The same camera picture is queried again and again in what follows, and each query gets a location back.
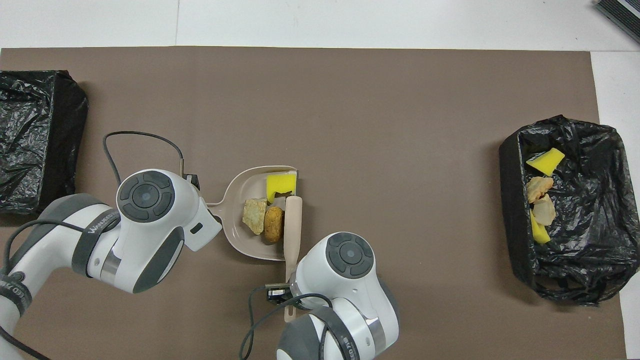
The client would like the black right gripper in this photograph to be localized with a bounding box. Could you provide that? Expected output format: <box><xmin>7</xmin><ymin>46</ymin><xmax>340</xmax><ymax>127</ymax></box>
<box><xmin>265</xmin><ymin>283</ymin><xmax>294</xmax><ymax>304</ymax></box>

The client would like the beige plastic dustpan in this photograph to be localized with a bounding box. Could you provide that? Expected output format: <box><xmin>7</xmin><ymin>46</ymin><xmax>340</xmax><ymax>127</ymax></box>
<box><xmin>206</xmin><ymin>165</ymin><xmax>300</xmax><ymax>262</ymax></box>

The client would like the beige hand brush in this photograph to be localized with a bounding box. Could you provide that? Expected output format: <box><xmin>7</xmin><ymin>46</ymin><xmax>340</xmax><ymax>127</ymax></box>
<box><xmin>283</xmin><ymin>195</ymin><xmax>304</xmax><ymax>324</ymax></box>

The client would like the pale greenish bread chunk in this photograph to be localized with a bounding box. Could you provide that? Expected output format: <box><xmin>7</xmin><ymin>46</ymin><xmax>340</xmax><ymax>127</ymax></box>
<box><xmin>242</xmin><ymin>198</ymin><xmax>269</xmax><ymax>236</ymax></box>

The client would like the yellow notched sponge piece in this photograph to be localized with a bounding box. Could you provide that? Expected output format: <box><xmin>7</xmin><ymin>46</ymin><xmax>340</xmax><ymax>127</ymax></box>
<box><xmin>265</xmin><ymin>172</ymin><xmax>298</xmax><ymax>205</ymax></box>

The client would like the green and yellow sponge piece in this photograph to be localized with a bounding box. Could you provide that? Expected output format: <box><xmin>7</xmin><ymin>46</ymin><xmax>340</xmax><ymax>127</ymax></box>
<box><xmin>529</xmin><ymin>210</ymin><xmax>551</xmax><ymax>245</ymax></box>

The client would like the yellow wedge sponge piece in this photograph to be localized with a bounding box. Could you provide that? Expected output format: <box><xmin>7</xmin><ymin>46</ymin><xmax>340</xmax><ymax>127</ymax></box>
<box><xmin>525</xmin><ymin>147</ymin><xmax>566</xmax><ymax>177</ymax></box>

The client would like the bin lined with black bag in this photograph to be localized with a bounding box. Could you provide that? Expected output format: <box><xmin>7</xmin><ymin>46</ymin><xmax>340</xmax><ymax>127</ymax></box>
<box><xmin>0</xmin><ymin>69</ymin><xmax>90</xmax><ymax>217</ymax></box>
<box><xmin>498</xmin><ymin>114</ymin><xmax>640</xmax><ymax>307</ymax></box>

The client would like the brown table mat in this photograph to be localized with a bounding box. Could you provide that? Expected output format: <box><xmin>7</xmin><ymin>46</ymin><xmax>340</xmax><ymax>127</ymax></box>
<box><xmin>0</xmin><ymin>46</ymin><xmax>627</xmax><ymax>360</ymax></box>

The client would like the dark ribbed device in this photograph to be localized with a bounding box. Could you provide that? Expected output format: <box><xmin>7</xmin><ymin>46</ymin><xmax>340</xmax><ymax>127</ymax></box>
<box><xmin>594</xmin><ymin>0</ymin><xmax>640</xmax><ymax>45</ymax></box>

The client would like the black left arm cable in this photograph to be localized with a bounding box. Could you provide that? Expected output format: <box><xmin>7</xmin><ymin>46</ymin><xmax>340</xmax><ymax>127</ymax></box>
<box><xmin>102</xmin><ymin>130</ymin><xmax>187</xmax><ymax>187</ymax></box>

